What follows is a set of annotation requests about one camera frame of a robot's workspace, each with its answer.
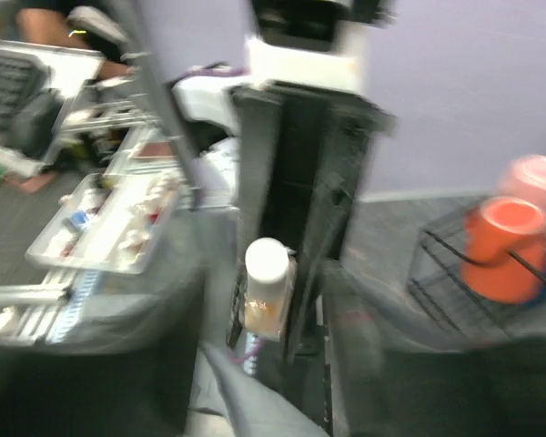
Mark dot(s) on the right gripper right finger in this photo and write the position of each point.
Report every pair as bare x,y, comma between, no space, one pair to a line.
400,375

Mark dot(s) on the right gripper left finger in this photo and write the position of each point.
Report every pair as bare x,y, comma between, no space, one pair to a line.
126,371

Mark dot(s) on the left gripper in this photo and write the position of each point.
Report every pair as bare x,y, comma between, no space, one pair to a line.
284,110

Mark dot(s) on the nail polish bottle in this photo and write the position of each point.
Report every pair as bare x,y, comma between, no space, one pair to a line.
267,319

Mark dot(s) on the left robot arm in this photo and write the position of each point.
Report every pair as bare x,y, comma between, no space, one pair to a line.
301,153

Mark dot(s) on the grey sleeve forearm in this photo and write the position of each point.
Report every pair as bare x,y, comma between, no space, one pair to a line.
221,388

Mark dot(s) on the clear plastic tray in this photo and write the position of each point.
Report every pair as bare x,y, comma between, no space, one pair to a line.
115,230

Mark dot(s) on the orange mug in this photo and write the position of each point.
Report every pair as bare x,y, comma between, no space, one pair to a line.
501,226

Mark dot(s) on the pink mug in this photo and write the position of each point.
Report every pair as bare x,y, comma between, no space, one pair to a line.
526,179

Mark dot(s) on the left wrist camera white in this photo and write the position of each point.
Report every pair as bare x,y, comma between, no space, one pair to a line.
318,44

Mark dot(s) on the black wire rack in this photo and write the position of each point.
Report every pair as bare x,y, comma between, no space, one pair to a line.
436,285

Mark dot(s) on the light blue cable duct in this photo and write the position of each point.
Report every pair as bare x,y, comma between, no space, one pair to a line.
86,284

